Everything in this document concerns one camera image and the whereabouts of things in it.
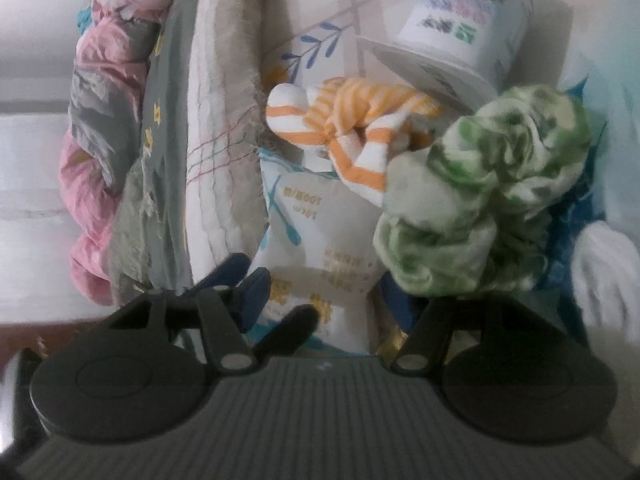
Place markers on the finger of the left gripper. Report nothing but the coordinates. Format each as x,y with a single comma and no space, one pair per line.
289,335
229,273

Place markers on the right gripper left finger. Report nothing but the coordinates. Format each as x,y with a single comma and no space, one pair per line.
226,315

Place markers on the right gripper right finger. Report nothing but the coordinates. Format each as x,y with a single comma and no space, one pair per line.
435,330

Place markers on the green white cloth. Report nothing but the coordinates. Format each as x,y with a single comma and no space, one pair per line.
471,213

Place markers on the orange striped towel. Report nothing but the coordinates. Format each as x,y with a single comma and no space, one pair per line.
359,125

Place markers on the white blue tissue pack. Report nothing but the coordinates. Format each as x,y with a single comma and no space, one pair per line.
318,249

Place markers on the white fleece blanket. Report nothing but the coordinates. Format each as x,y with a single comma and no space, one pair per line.
224,211

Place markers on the pink grey duvet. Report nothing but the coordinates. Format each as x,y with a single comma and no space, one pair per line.
102,140

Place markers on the white wipes canister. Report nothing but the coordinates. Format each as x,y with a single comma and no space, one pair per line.
459,50

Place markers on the white plastic bag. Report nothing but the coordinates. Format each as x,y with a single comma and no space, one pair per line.
594,259

